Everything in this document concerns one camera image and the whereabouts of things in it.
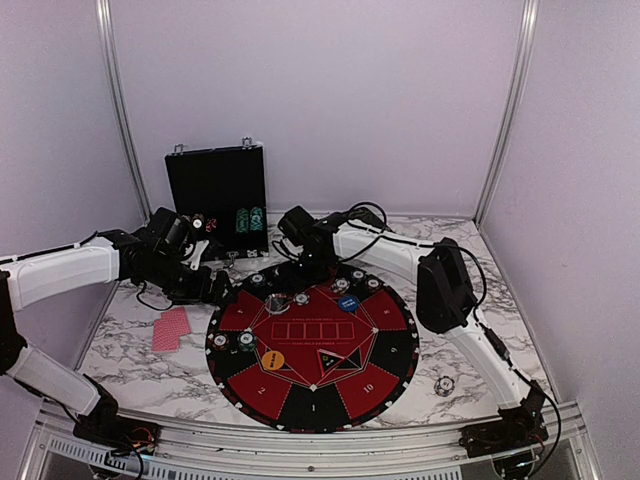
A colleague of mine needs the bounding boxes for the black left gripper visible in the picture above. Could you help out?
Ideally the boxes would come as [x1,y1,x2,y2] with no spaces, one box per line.
[139,251,237,305]

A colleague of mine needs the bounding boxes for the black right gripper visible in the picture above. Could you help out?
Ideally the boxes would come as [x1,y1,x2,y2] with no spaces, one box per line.
[279,250,332,294]

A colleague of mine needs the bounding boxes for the grey 10 chip seat six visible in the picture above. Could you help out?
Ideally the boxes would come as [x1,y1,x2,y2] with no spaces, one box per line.
[331,278,350,293]

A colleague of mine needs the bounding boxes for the grey 10 chip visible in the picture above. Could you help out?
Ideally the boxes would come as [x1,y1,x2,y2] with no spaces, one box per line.
[294,292,310,306]

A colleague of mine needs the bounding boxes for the green 50 chip seat seven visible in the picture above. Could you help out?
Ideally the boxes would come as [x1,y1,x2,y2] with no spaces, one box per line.
[351,270,365,281]

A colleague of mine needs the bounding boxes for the blue small blind button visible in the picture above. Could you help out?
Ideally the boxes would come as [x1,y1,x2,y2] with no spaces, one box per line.
[338,295,359,312]

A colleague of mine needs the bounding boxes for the red playing card deck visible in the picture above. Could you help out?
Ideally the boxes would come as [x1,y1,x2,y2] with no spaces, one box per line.
[151,307,192,353]

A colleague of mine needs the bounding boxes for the green 50 chip seat five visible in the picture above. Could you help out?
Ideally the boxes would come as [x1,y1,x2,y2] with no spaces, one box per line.
[250,273,265,286]

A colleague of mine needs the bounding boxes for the clear round dealer button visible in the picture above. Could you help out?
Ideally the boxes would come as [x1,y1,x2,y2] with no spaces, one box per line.
[265,293,291,315]

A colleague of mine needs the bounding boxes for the green 50 chips seat three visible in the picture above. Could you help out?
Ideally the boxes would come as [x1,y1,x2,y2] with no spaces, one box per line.
[237,331,257,352]

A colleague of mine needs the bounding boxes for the orange big blind button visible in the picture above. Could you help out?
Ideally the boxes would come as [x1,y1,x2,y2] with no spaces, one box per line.
[261,350,285,371]

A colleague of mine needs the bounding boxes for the grey chip stack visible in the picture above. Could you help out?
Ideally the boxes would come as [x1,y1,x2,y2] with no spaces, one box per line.
[434,376,455,397]

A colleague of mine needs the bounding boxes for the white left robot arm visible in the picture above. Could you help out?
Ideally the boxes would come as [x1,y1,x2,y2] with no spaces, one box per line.
[1,228,234,445]

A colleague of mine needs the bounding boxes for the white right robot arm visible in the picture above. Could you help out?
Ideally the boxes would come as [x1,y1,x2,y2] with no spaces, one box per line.
[278,201,549,448]

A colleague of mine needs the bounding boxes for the black floral square plate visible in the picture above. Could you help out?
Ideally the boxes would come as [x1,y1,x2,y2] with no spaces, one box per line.
[348,206,392,232]

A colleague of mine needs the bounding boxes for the red dice in case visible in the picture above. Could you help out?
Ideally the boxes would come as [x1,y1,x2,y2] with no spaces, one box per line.
[205,218,217,232]

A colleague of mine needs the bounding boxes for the round red black poker mat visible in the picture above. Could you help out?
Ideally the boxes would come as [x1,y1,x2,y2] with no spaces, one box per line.
[205,263,420,433]

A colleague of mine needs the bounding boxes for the black poker chip case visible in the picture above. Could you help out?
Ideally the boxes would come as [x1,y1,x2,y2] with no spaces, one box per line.
[164,144,269,262]

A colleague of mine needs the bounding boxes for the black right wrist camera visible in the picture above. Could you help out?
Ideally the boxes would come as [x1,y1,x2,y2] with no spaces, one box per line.
[277,205,323,253]

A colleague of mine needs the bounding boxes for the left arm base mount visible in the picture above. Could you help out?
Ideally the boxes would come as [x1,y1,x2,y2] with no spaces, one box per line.
[73,417,160,455]

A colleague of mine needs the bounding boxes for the aluminium front rail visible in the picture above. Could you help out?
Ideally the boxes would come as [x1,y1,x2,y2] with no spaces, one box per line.
[17,402,602,479]

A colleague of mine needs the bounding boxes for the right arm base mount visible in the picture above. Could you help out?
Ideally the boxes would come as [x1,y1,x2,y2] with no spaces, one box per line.
[459,420,549,458]

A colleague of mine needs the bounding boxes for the left aluminium corner post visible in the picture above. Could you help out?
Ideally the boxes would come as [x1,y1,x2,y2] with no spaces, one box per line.
[95,0,151,219]

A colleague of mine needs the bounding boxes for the aluminium corner post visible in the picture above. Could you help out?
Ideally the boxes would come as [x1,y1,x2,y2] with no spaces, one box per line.
[473,0,540,230]
[95,0,151,219]

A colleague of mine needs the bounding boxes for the right aluminium corner post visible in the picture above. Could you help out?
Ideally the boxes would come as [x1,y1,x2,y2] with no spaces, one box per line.
[473,0,540,230]

